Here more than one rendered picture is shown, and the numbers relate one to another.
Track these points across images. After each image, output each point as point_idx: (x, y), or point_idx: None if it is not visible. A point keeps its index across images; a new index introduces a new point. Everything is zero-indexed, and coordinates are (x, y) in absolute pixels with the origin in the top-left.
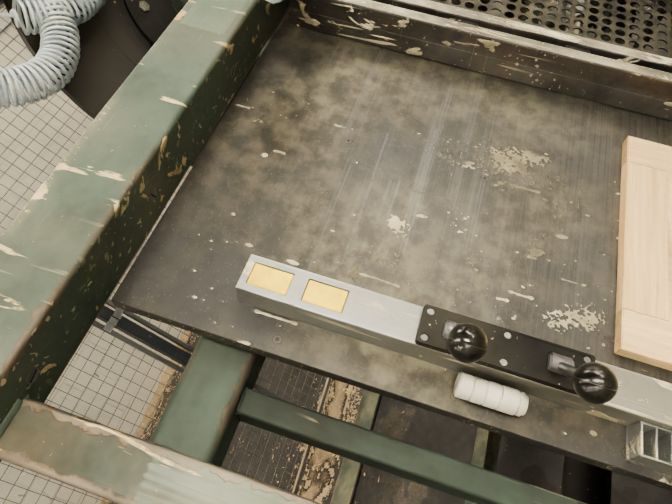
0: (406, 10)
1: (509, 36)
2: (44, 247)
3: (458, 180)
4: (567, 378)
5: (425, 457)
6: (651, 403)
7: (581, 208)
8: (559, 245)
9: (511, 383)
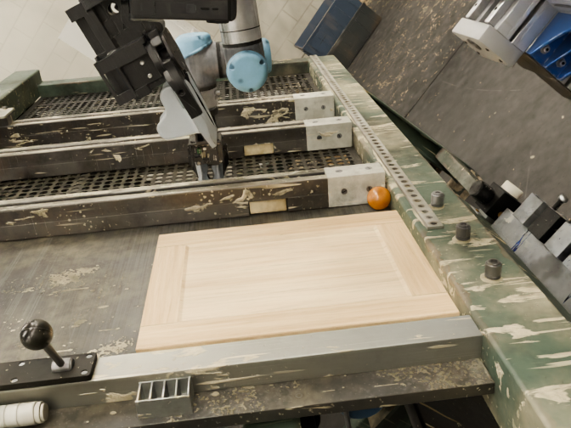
0: None
1: (53, 203)
2: None
3: (17, 301)
4: (69, 371)
5: None
6: (144, 366)
7: (121, 286)
8: (100, 312)
9: (34, 401)
